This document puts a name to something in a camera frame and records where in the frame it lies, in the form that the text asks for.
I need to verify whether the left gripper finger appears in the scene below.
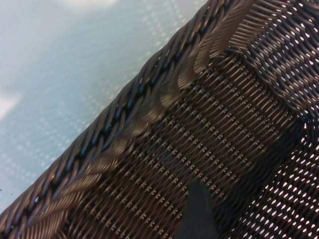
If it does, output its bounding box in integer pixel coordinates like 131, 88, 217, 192
174, 179, 213, 239

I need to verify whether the dark brown woven basket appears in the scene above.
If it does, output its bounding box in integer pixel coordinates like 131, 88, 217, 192
0, 0, 319, 239

